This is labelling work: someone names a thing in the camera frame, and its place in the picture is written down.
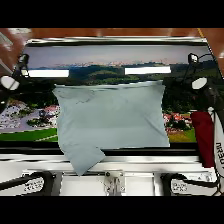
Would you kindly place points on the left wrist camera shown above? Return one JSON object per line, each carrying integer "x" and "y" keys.
{"x": 23, "y": 59}

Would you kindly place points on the light blue-grey shirt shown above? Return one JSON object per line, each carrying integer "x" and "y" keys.
{"x": 111, "y": 116}

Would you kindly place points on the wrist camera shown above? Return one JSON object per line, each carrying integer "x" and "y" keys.
{"x": 23, "y": 59}
{"x": 192, "y": 58}

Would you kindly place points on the dark red garment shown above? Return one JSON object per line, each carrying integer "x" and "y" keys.
{"x": 204, "y": 136}

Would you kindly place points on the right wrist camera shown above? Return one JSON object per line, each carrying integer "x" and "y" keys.
{"x": 192, "y": 58}

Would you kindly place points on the silver frame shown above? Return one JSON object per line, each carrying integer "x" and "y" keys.
{"x": 133, "y": 166}

